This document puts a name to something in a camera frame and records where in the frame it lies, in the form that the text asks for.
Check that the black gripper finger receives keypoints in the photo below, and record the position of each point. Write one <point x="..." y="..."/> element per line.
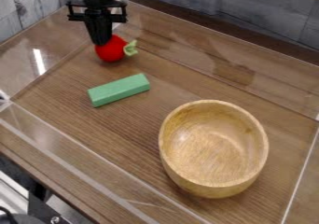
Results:
<point x="107" y="30"/>
<point x="94" y="25"/>

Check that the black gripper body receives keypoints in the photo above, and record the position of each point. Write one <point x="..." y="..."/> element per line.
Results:
<point x="111" y="11"/>

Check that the red plush fruit green stem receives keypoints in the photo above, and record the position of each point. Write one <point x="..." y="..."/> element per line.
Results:
<point x="117" y="49"/>

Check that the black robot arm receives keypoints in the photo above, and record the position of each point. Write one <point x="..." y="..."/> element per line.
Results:
<point x="99" y="14"/>

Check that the green rectangular block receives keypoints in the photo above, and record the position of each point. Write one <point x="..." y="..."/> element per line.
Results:
<point x="118" y="89"/>

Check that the light wooden bowl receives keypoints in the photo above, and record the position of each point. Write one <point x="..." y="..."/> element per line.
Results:
<point x="214" y="148"/>

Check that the clear acrylic tray enclosure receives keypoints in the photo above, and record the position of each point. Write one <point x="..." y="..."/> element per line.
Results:
<point x="95" y="154"/>

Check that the black bracket bottom left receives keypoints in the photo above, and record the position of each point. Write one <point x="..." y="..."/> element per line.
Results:
<point x="43" y="212"/>

